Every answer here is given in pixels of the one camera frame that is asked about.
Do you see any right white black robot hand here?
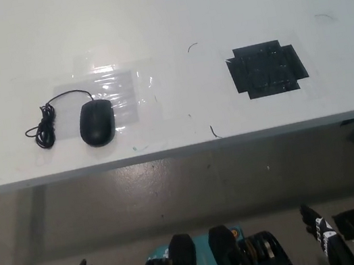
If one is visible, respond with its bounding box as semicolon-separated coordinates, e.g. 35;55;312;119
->
275;195;354;265

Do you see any black computer mouse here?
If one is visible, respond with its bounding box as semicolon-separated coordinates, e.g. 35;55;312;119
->
74;96;120;150

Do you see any black tape patch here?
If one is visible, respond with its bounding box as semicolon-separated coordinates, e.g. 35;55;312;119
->
223;35;313;104

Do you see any clear plastic tape sheet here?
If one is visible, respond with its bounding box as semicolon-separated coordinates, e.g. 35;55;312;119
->
49;42;166;142

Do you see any black mouse cable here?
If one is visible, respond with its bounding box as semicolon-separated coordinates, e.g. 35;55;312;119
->
18;85;103;154

